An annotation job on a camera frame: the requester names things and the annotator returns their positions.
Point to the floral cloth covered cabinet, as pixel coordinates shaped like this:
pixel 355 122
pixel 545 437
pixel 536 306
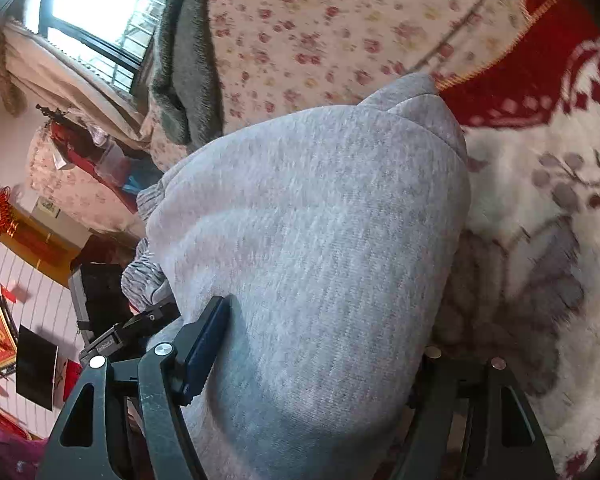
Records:
pixel 65 185

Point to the grey sweat pants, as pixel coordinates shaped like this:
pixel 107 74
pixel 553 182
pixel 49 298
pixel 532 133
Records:
pixel 310 240

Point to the wall switch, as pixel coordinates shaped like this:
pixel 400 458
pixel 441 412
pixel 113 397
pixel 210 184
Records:
pixel 46 205

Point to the black flat panel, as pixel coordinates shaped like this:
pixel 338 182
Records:
pixel 36 372

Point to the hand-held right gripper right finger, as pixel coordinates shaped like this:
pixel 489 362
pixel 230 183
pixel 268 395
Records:
pixel 432 385

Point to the blue cloth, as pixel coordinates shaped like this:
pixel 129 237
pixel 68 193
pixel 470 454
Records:
pixel 136 181

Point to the floral quilt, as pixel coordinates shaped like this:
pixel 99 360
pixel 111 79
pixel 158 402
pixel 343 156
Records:
pixel 330 35

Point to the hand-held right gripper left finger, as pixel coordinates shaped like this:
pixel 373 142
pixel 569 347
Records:
pixel 206 350

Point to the wooden door frame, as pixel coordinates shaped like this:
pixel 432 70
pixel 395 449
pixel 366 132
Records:
pixel 35 247

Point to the clear plastic container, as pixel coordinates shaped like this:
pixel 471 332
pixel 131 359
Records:
pixel 111 157

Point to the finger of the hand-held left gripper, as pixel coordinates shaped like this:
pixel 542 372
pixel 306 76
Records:
pixel 160 317

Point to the grey fleece blanket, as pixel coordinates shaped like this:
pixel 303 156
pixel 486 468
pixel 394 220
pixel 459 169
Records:
pixel 190 75

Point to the red and white plush blanket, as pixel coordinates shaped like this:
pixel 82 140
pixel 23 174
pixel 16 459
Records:
pixel 540 160

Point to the beige curtain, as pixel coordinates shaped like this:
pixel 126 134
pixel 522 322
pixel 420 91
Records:
pixel 80 85

